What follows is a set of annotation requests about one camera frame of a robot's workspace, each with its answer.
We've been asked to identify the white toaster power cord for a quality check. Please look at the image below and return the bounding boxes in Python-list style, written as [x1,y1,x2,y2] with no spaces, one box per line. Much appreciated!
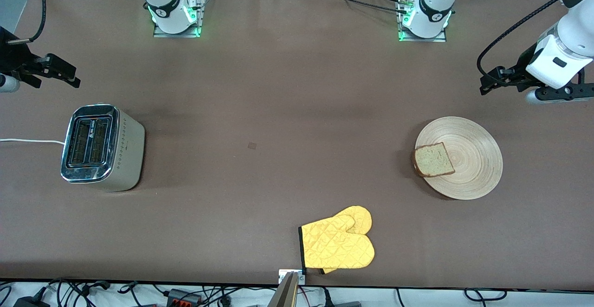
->
[0,138,65,145]

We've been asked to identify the looped black floor cable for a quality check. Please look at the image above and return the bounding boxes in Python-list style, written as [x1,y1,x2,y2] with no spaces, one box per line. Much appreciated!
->
[464,288,509,301]

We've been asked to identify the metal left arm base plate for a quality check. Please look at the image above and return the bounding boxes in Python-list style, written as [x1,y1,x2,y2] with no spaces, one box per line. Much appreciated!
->
[398,0,447,43]

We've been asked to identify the long black table cable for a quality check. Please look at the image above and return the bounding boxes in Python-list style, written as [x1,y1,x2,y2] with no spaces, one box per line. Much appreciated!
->
[297,0,409,14]

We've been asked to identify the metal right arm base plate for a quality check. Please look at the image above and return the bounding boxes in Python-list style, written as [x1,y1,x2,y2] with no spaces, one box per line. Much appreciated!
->
[153,0,205,38]

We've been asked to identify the small metal table edge bracket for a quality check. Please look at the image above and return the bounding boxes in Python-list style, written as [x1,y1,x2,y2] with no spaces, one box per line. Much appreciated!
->
[278,269,306,285]

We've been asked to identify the tangled black floor cables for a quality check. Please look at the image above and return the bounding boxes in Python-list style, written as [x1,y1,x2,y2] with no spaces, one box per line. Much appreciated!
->
[44,278,140,301]

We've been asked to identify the black power adapter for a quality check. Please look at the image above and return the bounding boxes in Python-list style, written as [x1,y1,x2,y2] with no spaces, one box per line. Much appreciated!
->
[13,296,51,307]

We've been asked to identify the black orange connector block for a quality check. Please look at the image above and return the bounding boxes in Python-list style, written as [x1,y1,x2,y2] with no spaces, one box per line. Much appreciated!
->
[166,288,202,306]

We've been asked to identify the round wooden plate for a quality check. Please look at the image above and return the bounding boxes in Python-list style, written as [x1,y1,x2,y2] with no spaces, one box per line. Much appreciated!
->
[414,116,504,200]

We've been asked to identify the silver two-slot toaster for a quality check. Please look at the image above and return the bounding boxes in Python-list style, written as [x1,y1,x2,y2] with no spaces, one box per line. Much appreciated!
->
[60,103,146,192]

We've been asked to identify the yellow quilted oven mitt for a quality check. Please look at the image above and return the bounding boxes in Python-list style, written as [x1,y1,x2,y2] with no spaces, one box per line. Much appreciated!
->
[298,205,375,275]

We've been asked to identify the slice of brown bread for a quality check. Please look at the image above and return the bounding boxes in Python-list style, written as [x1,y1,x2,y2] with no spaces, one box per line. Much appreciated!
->
[413,142,456,178]

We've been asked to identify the beige upright post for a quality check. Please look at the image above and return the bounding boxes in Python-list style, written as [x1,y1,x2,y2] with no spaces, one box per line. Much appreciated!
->
[268,272,299,307]

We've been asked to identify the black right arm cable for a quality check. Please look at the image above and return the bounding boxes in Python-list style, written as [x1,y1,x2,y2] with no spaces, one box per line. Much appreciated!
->
[7,0,47,44]

